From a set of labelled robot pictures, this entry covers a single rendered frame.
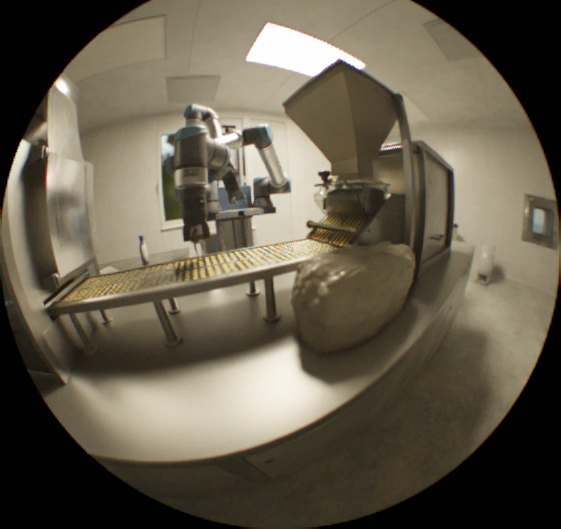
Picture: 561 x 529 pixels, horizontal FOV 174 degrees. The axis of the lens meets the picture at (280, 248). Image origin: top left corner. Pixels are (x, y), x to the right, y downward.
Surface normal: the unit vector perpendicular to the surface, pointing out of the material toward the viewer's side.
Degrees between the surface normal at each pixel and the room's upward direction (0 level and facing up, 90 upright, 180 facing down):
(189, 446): 0
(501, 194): 90
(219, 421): 0
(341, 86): 118
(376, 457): 0
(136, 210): 90
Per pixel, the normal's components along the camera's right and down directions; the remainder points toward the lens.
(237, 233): 0.52, 0.18
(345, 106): -0.76, 0.60
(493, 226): -0.90, 0.16
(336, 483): -0.06, -0.97
